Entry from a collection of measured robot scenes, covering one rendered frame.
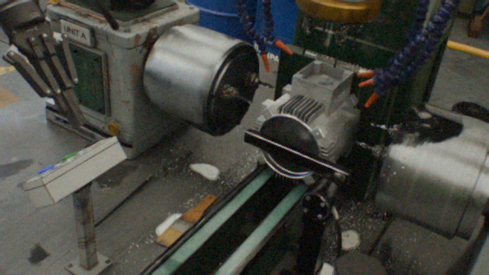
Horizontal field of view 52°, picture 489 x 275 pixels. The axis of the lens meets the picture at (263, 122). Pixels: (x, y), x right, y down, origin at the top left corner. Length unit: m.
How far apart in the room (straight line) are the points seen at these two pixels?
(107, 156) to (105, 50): 0.40
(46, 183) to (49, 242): 0.31
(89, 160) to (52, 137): 0.58
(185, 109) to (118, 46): 0.22
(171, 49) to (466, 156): 0.69
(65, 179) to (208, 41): 0.49
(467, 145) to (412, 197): 0.14
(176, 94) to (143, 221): 0.31
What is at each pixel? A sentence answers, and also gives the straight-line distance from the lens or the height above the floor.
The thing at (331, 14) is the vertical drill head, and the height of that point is 1.32.
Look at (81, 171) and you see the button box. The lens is 0.95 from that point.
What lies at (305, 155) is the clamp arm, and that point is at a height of 1.03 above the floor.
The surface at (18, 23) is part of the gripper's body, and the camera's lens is 0.98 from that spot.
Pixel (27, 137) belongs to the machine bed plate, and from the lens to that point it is 1.55.
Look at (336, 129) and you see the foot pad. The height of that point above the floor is 1.07.
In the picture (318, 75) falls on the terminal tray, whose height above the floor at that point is 1.12.
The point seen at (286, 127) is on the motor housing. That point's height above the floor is 0.98.
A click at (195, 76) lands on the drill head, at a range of 1.17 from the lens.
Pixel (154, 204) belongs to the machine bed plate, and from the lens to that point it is 1.27.
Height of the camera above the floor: 1.63
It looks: 31 degrees down
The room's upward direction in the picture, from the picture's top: 7 degrees clockwise
